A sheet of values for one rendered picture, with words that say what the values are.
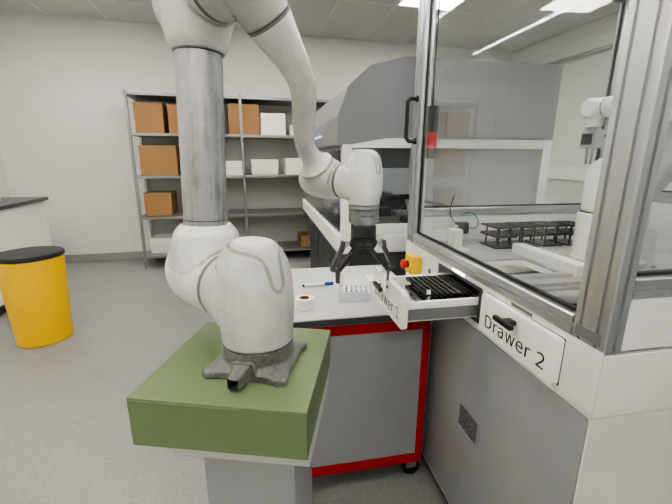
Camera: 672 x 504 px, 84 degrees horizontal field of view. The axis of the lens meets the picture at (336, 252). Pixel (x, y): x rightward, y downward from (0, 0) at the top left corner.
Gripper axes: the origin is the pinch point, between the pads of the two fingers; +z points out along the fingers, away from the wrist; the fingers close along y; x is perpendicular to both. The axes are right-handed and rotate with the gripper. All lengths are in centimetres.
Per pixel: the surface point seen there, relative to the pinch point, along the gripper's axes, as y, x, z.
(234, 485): -37, -37, 29
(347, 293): 1.5, 27.5, 11.8
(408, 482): 25, 13, 91
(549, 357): 32, -41, 3
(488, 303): 31.7, -17.5, 0.0
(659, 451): 53, -52, 22
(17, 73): -293, 404, -128
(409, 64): 44, 83, -83
